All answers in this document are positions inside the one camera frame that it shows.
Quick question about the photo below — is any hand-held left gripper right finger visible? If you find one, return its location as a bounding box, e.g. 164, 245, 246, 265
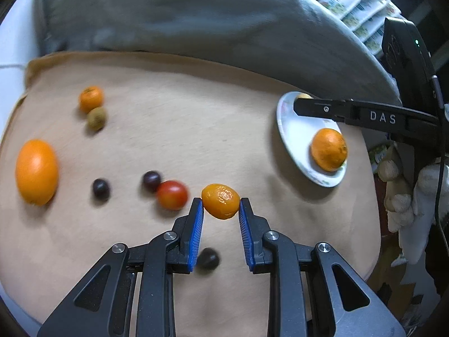
239, 197, 407, 337

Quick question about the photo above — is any beige fleece blanket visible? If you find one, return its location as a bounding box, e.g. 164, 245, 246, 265
0, 51, 383, 327

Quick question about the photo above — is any white floral plate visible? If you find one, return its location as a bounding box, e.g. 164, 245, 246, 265
276, 91, 348, 187

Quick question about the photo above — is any grey pillow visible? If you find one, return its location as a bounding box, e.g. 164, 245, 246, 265
33, 0, 402, 106

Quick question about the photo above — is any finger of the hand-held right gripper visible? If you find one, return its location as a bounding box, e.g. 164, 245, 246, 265
293, 98, 357, 127

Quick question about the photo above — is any red cherry tomato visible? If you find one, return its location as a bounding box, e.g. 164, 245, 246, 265
156, 180, 189, 211

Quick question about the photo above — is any stack of floral tissue packets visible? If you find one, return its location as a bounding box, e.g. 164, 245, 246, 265
317, 0, 402, 57

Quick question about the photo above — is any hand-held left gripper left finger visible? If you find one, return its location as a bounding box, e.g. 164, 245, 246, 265
37, 197, 205, 337

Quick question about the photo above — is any small mandarin with stem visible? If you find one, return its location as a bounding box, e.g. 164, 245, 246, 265
79, 86, 104, 113

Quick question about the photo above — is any round mandarin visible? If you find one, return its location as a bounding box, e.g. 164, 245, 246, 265
310, 128, 349, 172

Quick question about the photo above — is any person's right hand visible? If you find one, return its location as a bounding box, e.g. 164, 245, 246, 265
378, 147, 449, 265

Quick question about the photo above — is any dark purple grape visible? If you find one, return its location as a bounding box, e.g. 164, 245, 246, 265
92, 178, 111, 201
196, 247, 220, 272
142, 170, 162, 193

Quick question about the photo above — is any orange kumquat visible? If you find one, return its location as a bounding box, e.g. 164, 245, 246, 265
201, 183, 241, 220

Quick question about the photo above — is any large oval orange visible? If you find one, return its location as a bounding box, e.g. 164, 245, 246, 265
15, 139, 59, 206

